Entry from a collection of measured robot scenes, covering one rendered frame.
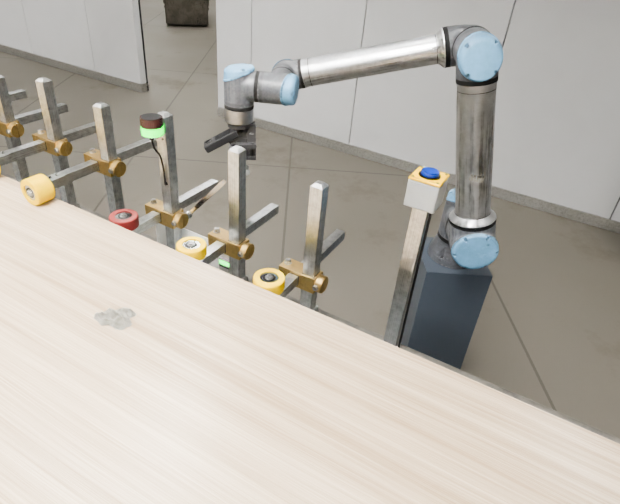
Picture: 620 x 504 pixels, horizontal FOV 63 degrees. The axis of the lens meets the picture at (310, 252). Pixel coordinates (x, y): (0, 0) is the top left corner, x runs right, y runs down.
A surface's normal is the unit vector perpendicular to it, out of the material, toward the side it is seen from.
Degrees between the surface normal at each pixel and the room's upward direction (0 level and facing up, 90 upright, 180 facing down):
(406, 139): 90
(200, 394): 0
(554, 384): 0
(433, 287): 90
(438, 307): 90
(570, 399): 0
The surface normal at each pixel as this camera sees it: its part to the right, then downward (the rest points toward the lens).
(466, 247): -0.08, 0.62
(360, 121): -0.50, 0.45
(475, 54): -0.11, 0.44
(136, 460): 0.07, -0.83
